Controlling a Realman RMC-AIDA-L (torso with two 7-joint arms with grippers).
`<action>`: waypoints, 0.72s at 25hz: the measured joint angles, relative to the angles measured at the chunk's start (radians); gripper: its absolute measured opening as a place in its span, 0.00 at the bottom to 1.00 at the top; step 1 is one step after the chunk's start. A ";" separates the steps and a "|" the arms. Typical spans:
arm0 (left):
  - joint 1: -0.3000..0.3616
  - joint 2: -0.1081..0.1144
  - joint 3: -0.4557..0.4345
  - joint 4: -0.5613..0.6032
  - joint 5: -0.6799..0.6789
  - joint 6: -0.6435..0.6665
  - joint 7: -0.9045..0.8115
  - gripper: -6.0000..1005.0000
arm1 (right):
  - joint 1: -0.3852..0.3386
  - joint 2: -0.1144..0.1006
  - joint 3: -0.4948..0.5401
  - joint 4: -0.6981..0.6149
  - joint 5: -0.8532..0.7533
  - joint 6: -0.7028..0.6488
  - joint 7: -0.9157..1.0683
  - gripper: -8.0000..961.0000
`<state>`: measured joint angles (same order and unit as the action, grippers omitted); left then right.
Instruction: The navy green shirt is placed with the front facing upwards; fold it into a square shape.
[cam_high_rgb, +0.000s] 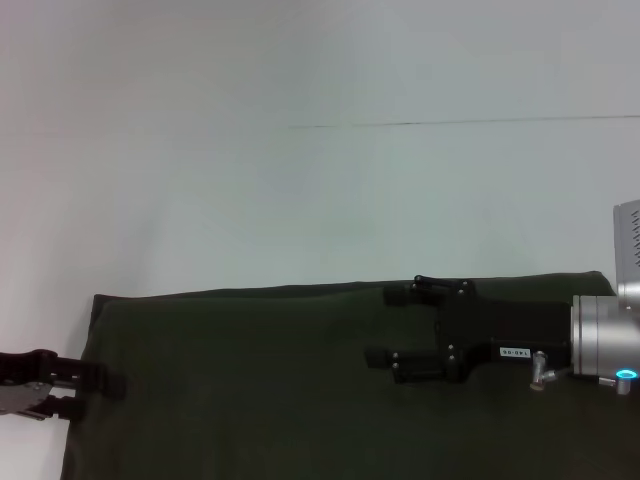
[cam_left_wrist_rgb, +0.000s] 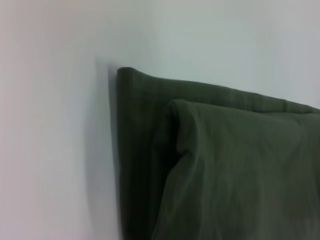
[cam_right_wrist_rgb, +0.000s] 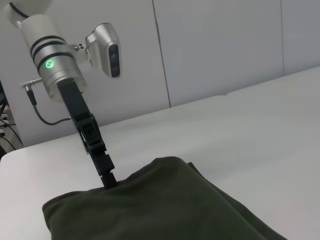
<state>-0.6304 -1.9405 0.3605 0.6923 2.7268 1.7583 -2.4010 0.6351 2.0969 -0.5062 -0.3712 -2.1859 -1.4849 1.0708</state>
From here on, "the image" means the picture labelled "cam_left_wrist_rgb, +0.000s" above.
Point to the dark green FREE t-shirt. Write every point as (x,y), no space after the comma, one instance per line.
(225,162)

